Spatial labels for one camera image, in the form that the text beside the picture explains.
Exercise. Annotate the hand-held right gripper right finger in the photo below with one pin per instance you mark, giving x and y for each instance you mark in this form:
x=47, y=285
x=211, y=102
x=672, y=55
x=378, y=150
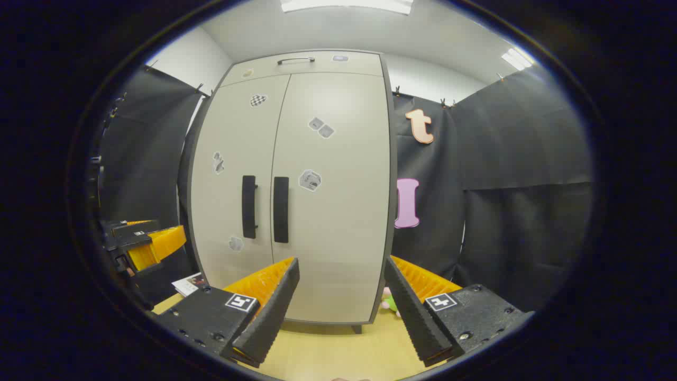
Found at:
x=412, y=317

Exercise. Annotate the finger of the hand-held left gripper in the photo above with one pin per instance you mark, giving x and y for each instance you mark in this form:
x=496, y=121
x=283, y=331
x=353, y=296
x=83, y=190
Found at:
x=132, y=226
x=158, y=243

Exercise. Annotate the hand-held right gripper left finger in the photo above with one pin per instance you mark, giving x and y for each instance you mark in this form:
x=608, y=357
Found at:
x=275, y=312

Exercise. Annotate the grey cabinet door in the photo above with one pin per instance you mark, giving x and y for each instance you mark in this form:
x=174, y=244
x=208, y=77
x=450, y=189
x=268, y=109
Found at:
x=227, y=201
x=344, y=227

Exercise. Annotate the grey double-door shoe cabinet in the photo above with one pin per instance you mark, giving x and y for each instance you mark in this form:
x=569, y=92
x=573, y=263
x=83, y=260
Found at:
x=359, y=63

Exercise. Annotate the pink and green toy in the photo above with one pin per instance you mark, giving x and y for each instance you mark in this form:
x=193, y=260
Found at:
x=391, y=302

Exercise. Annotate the white magazine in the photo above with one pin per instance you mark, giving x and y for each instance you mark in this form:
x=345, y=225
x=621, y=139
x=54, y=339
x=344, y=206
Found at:
x=188, y=284

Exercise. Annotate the black backdrop cloth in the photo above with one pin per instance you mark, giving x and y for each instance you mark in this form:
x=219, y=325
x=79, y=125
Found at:
x=502, y=159

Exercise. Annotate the small ceiling light panel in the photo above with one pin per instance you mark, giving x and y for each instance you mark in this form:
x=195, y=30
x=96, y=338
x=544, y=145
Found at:
x=517, y=59

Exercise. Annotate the large ceiling light panel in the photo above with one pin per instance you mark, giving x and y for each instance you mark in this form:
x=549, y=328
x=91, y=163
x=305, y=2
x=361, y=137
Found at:
x=344, y=5

